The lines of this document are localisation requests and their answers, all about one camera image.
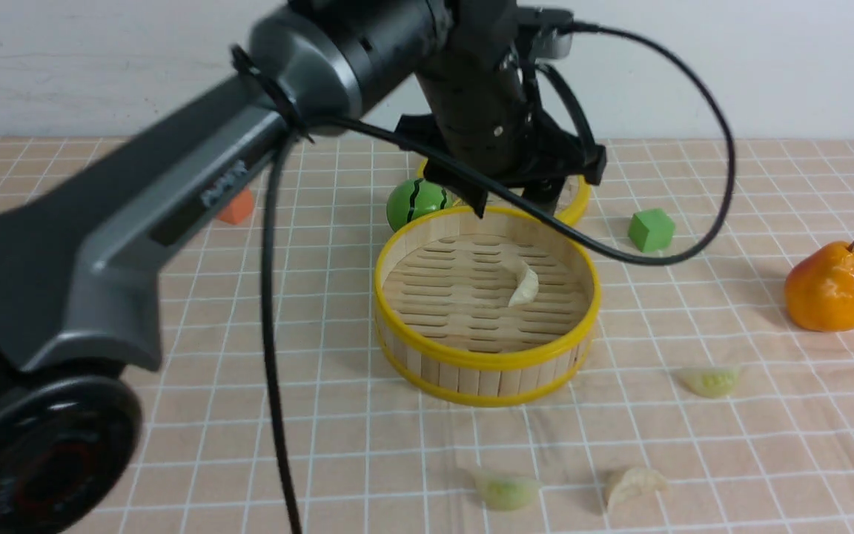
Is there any light green dumpling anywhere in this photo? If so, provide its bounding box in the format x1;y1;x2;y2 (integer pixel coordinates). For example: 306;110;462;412
470;469;542;511

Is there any orange cube block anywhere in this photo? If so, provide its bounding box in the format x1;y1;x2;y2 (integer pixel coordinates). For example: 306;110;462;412
217;188;256;225

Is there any pale green dumpling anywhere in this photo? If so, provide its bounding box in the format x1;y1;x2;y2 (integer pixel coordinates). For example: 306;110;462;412
674;366;741;399

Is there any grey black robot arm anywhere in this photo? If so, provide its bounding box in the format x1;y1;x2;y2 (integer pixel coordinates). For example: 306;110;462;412
0;1;603;533

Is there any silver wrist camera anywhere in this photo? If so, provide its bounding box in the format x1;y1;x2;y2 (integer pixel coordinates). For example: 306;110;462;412
515;7;574;61

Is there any bamboo steamer tray yellow rim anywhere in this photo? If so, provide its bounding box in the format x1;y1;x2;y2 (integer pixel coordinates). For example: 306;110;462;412
373;207;602;408

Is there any orange yellow toy pear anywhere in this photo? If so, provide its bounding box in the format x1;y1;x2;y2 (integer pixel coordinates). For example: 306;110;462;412
784;239;854;332

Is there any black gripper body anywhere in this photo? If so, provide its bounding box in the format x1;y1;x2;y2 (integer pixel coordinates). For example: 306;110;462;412
394;30;607;213

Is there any green watermelon toy ball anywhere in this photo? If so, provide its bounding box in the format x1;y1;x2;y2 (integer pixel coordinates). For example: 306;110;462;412
386;178;454;232

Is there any white dumpling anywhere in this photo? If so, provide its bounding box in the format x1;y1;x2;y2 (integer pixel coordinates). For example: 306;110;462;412
504;258;540;308
603;466;669;513

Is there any bamboo steamer lid yellow rim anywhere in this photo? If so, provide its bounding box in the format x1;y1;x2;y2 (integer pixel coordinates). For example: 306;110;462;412
414;159;591;226

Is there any beige checkered tablecloth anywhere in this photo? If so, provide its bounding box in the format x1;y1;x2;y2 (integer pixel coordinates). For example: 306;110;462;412
0;136;854;534

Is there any green cube block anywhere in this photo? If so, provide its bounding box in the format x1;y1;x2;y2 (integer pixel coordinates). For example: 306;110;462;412
627;208;677;254

